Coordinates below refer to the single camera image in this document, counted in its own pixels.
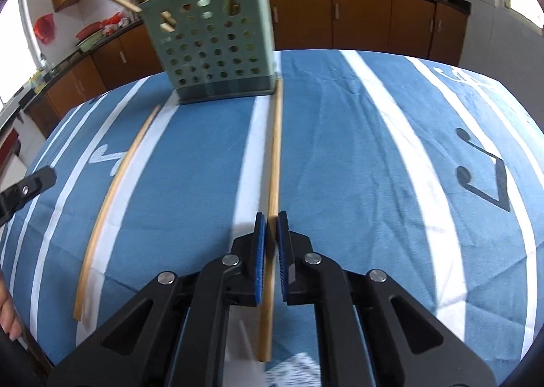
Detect person's left hand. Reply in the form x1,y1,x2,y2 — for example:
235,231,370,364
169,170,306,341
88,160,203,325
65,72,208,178
0,277,22,341

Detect blue striped tablecloth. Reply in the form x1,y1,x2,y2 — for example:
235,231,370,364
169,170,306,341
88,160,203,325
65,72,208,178
1,50,543,380

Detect green basin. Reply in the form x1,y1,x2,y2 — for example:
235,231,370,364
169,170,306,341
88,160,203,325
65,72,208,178
77,30,104,53

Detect red plastic bag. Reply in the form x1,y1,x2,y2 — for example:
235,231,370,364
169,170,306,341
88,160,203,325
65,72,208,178
33,13,55,46

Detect red basin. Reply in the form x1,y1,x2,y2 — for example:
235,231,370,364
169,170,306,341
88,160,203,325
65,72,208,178
75,22,102,41

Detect green perforated utensil holder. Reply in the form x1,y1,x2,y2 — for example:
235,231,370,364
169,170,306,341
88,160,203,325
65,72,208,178
140,0,277,104

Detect brown lower cabinets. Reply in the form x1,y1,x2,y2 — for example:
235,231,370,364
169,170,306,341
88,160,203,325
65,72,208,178
20,0,471,136

